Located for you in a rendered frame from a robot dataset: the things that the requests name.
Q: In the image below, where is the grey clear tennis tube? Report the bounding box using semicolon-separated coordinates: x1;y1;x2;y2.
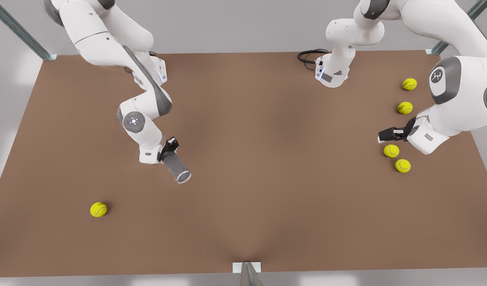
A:
161;151;192;184

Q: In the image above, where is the black cable loop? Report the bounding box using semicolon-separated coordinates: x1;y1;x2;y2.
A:
297;49;330;71

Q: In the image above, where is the silver frame post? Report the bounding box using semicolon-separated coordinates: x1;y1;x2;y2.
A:
425;0;487;55
233;262;264;286
0;0;58;61

